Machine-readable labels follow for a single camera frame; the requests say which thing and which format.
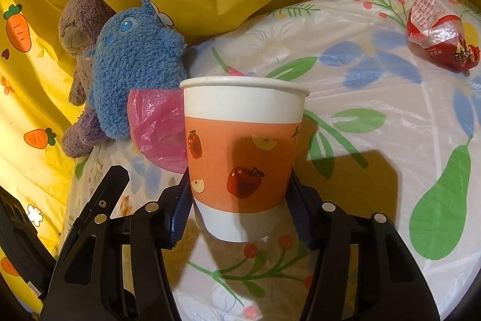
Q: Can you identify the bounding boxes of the purple teddy bear plush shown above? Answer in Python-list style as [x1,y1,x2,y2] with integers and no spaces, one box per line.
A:
[58,0,115,158]

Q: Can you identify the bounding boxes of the floral plastic-covered bed sheet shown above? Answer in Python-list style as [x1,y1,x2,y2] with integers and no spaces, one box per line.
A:
[59,0,481,321]

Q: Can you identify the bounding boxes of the red snack wrapper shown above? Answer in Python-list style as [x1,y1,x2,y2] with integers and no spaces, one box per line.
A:
[405,0,480,73]

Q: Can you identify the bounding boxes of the orange fruit print paper cup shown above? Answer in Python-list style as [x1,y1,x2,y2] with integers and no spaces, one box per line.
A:
[180,76,310,243]

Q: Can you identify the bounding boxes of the pink plastic bag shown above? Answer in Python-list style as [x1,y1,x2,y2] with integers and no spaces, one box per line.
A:
[127,89,188,174]

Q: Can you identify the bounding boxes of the blue fuzzy monster plush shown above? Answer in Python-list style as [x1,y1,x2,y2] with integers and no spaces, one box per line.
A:
[87,0,188,140]

